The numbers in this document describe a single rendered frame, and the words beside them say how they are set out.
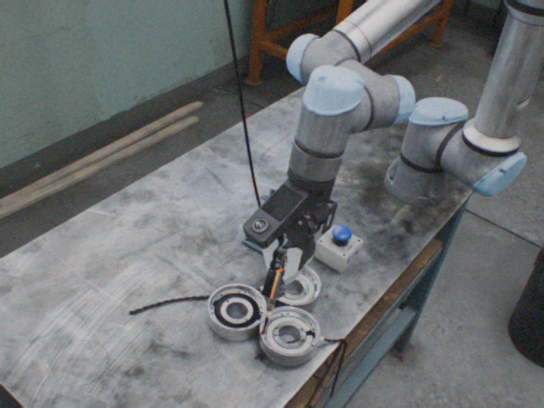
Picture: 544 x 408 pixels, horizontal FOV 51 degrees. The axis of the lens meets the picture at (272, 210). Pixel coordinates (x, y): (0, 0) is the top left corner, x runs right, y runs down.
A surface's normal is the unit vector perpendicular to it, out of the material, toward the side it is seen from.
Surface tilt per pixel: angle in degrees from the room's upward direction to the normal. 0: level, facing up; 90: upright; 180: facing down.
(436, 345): 0
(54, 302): 0
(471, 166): 95
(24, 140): 90
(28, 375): 0
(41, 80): 90
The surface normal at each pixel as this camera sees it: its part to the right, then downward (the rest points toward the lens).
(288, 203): -0.13, -0.50
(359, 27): 0.00, -0.23
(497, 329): 0.10, -0.75
